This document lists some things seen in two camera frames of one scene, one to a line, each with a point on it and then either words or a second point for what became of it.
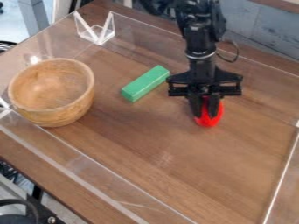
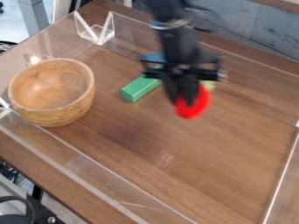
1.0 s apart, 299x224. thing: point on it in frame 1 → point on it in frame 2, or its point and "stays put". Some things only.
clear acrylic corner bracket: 98,35 stays put
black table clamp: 46,215 stays put
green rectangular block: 144,83 stays put
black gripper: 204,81 → 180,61
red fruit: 204,120 → 199,106
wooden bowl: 51,90 stays put
